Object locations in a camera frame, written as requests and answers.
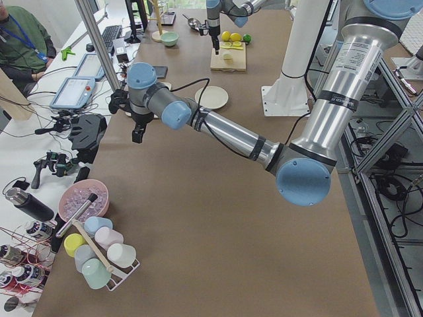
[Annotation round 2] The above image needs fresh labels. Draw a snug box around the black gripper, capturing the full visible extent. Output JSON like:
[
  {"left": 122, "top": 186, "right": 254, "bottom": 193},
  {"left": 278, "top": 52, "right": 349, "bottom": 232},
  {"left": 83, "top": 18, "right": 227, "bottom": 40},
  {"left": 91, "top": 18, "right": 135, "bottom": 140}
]
[
  {"left": 199, "top": 18, "right": 221, "bottom": 55},
  {"left": 108, "top": 90, "right": 154, "bottom": 143}
]

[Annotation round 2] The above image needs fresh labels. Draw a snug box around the white steamed bun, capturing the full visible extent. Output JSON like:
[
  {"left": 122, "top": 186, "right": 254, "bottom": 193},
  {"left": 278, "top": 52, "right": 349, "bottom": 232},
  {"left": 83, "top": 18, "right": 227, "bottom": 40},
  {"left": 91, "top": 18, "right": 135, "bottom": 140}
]
[{"left": 222, "top": 52, "right": 233, "bottom": 64}]

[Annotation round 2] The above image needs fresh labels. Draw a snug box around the round cream plate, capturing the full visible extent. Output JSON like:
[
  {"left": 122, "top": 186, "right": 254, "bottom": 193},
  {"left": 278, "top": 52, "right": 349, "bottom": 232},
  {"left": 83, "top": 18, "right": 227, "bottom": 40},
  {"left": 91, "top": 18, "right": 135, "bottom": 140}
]
[{"left": 194, "top": 86, "right": 229, "bottom": 110}]

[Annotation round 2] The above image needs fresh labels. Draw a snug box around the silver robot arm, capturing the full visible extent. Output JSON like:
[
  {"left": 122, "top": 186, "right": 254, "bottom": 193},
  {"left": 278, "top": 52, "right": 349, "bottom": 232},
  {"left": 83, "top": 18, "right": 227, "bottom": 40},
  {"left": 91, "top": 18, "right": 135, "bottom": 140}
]
[
  {"left": 109, "top": 1, "right": 422, "bottom": 206},
  {"left": 199, "top": 0, "right": 267, "bottom": 55}
]

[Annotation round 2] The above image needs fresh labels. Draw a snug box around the lower whole yellow lemon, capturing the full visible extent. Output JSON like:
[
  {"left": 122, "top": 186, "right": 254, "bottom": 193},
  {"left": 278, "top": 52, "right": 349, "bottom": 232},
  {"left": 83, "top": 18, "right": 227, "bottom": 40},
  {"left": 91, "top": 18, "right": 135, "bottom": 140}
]
[{"left": 221, "top": 31, "right": 231, "bottom": 42}]

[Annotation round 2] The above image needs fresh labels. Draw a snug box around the whole yellow lemon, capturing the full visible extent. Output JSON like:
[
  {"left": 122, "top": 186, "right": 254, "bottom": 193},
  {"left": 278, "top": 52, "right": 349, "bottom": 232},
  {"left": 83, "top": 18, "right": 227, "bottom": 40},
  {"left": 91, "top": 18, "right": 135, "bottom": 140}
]
[
  {"left": 229, "top": 32, "right": 243, "bottom": 42},
  {"left": 221, "top": 31, "right": 231, "bottom": 42}
]

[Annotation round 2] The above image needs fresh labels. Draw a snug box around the upper whole yellow lemon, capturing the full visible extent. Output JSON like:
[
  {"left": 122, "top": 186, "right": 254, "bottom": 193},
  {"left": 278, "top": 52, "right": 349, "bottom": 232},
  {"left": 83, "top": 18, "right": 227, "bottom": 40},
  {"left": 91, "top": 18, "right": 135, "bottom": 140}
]
[{"left": 229, "top": 32, "right": 243, "bottom": 42}]

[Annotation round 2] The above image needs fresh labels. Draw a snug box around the yellow plastic knife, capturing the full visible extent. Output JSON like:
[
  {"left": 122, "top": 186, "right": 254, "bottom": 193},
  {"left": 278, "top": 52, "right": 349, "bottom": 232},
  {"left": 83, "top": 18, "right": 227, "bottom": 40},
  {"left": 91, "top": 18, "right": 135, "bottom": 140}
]
[{"left": 220, "top": 46, "right": 244, "bottom": 50}]

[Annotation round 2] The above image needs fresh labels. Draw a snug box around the wooden cutting board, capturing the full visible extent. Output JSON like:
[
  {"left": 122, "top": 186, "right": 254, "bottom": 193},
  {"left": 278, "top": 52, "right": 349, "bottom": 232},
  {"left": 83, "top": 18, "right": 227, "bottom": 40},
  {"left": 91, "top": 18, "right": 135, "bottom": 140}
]
[{"left": 210, "top": 42, "right": 247, "bottom": 71}]

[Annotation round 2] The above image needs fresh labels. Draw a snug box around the green lime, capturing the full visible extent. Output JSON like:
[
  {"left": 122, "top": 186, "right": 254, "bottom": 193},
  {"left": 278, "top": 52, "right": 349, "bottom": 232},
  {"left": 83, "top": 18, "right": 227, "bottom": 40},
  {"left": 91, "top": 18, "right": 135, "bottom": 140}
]
[{"left": 243, "top": 34, "right": 252, "bottom": 45}]

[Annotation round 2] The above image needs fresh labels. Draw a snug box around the metal ice scoop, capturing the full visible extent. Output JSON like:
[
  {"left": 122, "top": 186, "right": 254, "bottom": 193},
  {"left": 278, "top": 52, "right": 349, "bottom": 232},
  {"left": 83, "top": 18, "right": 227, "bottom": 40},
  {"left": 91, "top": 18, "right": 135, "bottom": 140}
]
[{"left": 182, "top": 14, "right": 202, "bottom": 32}]

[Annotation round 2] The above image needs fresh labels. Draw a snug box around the mint green bowl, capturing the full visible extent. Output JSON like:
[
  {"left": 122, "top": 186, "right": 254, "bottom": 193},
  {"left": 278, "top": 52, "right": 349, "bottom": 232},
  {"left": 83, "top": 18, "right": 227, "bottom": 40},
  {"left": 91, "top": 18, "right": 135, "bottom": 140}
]
[{"left": 161, "top": 32, "right": 179, "bottom": 47}]

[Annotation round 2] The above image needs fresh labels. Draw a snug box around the wooden glass drying stand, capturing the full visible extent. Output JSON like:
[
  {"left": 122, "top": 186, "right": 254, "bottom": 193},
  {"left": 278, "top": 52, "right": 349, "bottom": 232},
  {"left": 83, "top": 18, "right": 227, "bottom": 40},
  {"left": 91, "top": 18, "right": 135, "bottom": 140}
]
[{"left": 147, "top": 0, "right": 169, "bottom": 42}]

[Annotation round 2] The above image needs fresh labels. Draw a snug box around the lower blue teach pendant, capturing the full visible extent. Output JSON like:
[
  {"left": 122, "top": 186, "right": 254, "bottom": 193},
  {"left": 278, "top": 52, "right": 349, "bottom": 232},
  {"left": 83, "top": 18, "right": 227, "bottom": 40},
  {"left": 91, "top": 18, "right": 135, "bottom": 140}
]
[{"left": 50, "top": 77, "right": 96, "bottom": 110}]

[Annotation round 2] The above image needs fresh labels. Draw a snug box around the blue teach pendant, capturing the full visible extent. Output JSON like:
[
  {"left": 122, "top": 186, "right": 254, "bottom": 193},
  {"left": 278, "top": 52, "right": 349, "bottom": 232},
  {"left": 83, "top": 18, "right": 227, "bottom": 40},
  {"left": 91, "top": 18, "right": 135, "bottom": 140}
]
[
  {"left": 73, "top": 53, "right": 105, "bottom": 81},
  {"left": 50, "top": 77, "right": 96, "bottom": 110}
]

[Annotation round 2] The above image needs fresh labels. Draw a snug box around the upper blue teach pendant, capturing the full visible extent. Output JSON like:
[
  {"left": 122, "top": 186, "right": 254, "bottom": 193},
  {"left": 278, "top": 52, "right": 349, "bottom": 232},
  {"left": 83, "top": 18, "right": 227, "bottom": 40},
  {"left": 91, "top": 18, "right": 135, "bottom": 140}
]
[{"left": 73, "top": 53, "right": 105, "bottom": 81}]

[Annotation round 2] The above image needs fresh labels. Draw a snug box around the metal muddler in bowl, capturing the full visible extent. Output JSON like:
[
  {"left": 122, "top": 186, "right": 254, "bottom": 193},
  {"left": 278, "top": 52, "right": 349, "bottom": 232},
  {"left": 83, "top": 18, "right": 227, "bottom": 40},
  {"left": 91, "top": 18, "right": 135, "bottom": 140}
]
[{"left": 55, "top": 194, "right": 98, "bottom": 238}]

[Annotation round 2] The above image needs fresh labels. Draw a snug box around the pink bowl with ice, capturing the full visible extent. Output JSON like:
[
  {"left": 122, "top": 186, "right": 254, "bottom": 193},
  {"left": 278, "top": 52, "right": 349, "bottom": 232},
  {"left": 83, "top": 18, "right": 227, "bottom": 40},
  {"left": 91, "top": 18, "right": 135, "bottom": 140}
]
[{"left": 58, "top": 179, "right": 110, "bottom": 222}]

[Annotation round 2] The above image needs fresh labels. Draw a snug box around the black keyboard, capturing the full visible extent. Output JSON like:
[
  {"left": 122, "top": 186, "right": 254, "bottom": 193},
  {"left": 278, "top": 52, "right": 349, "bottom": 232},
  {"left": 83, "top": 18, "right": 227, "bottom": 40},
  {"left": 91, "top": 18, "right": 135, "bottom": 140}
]
[{"left": 102, "top": 25, "right": 122, "bottom": 55}]

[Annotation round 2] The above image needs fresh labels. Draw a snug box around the blue cup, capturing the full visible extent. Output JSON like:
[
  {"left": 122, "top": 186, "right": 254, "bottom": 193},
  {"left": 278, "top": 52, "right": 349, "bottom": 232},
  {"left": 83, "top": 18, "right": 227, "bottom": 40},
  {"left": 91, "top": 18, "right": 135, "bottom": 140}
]
[{"left": 84, "top": 216, "right": 113, "bottom": 236}]

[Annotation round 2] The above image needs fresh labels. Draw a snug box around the pink cup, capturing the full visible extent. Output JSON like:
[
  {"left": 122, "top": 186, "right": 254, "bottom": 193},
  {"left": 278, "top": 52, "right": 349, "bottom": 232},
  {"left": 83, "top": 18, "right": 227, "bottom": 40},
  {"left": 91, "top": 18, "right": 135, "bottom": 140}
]
[{"left": 94, "top": 227, "right": 124, "bottom": 251}]

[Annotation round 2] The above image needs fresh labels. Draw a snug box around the white cup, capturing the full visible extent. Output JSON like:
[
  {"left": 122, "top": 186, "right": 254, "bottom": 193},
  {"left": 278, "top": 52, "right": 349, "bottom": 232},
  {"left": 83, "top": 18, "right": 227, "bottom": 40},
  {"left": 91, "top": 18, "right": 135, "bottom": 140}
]
[{"left": 107, "top": 243, "right": 136, "bottom": 268}]

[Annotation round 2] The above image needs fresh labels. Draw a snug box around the yellow cup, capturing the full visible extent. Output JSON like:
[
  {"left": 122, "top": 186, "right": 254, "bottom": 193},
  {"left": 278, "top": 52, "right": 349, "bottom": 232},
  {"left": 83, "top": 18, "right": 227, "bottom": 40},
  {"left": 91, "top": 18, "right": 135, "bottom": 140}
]
[{"left": 64, "top": 233, "right": 87, "bottom": 258}]

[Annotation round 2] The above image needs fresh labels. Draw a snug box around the grey cup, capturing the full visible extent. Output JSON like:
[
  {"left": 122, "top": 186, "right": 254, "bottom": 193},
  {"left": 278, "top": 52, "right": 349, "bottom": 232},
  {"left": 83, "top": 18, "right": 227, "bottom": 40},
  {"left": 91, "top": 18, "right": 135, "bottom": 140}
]
[{"left": 74, "top": 244, "right": 96, "bottom": 273}]

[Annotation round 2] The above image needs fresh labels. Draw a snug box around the black thermos bottle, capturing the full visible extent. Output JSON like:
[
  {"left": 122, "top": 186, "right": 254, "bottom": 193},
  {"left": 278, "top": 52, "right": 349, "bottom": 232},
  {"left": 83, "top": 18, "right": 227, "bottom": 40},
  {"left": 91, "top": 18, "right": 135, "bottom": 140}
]
[{"left": 5, "top": 187, "right": 54, "bottom": 222}]

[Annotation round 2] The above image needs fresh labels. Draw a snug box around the person in green sweater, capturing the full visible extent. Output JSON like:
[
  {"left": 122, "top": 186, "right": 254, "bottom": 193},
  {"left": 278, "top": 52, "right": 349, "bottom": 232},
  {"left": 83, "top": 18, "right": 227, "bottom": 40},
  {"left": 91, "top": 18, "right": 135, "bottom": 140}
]
[{"left": 1, "top": 3, "right": 57, "bottom": 96}]

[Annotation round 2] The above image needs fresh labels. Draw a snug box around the white cup rack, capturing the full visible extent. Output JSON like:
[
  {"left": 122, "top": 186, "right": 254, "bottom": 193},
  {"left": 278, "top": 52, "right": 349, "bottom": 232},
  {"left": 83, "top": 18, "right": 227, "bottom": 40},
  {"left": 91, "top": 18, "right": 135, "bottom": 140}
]
[{"left": 71, "top": 221, "right": 141, "bottom": 292}]

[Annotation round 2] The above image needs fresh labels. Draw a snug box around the mint cup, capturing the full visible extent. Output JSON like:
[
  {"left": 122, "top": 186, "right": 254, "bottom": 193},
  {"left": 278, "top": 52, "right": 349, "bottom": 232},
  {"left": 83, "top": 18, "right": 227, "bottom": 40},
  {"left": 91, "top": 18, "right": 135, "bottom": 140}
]
[{"left": 81, "top": 258, "right": 111, "bottom": 289}]

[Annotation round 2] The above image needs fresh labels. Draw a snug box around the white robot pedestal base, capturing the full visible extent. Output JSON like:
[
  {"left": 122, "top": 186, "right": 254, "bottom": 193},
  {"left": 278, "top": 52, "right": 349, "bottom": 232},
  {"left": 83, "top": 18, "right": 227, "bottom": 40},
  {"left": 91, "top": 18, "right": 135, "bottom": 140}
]
[{"left": 262, "top": 0, "right": 331, "bottom": 117}]

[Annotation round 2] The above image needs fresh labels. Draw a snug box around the aluminium frame post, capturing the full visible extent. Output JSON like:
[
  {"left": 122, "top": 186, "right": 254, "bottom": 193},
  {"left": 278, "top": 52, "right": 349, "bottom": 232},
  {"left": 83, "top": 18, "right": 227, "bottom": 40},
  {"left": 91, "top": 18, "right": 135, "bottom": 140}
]
[{"left": 75, "top": 0, "right": 120, "bottom": 92}]

